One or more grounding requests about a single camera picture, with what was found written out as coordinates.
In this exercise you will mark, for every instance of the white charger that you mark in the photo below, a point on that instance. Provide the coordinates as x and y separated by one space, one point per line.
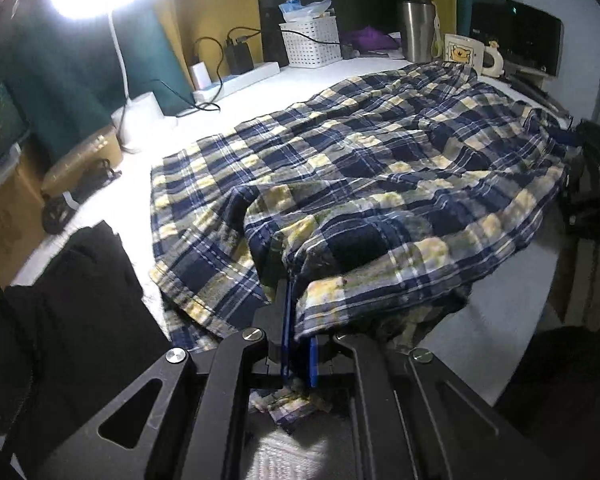
200 75

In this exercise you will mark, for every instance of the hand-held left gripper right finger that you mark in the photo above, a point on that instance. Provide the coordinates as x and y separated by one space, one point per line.
312 360

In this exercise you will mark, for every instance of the purple cloth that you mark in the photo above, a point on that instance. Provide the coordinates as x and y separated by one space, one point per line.
365 37

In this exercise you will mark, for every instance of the black charger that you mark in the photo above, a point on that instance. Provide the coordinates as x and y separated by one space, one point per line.
239 57

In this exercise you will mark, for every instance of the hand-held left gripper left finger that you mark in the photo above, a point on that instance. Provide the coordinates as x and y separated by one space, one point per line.
286 332

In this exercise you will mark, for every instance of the clear plastic bag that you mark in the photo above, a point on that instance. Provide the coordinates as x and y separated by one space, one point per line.
319 7

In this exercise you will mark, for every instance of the white quilted mat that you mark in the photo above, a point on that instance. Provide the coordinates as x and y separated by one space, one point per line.
305 90

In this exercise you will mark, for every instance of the blue yellow plaid shirt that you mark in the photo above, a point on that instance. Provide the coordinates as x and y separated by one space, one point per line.
380 160

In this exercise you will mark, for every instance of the black garment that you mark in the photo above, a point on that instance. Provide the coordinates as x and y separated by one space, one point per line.
65 320

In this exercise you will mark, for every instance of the teal cushion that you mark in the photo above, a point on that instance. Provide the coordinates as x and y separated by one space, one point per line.
65 75

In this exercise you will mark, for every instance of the white power strip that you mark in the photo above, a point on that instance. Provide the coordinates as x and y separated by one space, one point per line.
250 76

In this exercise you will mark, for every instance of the white plastic basket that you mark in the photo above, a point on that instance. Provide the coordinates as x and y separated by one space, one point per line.
312 47

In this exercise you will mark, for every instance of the black vertical post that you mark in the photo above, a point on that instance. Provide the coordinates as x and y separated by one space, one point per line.
267 15

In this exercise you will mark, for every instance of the brown round container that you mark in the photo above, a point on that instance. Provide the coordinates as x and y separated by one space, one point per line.
87 152

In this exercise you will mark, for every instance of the white hanging tag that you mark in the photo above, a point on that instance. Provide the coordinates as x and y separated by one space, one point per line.
436 32

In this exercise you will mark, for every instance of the white desk lamp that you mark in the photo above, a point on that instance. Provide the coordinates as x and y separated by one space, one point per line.
140 110

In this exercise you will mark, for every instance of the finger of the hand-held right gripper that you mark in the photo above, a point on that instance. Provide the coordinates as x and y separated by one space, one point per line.
563 136

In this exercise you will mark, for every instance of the steel tumbler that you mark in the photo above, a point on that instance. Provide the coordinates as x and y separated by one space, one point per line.
416 30

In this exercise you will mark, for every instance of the white printed mug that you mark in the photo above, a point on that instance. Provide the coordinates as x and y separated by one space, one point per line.
462 52

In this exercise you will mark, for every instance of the black electronic device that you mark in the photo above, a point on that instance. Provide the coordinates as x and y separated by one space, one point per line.
520 35

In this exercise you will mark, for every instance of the blue tissue pack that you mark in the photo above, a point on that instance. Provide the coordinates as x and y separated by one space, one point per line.
291 9

